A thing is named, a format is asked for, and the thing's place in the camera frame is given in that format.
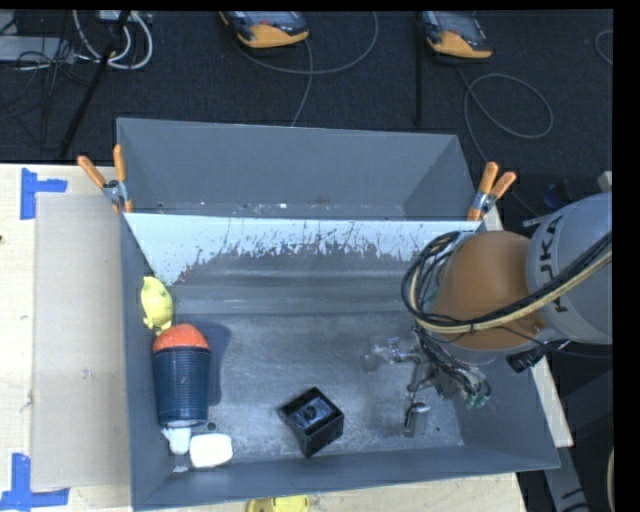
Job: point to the dark blue ribbed cup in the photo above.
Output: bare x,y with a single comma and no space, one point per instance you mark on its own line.
181,385

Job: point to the orange ball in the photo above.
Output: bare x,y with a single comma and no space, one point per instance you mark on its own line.
180,339

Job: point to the yellow toy animal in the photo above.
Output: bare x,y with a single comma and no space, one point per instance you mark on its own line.
156,302

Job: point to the grey metal bin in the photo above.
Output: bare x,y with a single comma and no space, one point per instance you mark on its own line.
300,360

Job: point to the white crumpled lump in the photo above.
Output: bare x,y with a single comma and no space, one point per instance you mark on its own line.
177,440

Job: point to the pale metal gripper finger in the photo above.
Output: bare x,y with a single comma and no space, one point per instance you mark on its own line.
416,417
385,350

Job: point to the black open box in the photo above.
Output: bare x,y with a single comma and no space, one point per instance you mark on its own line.
312,422

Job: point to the pale brown flat board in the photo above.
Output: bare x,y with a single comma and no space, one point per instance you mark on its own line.
75,325

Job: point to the white soft block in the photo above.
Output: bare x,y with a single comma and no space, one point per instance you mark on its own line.
211,450

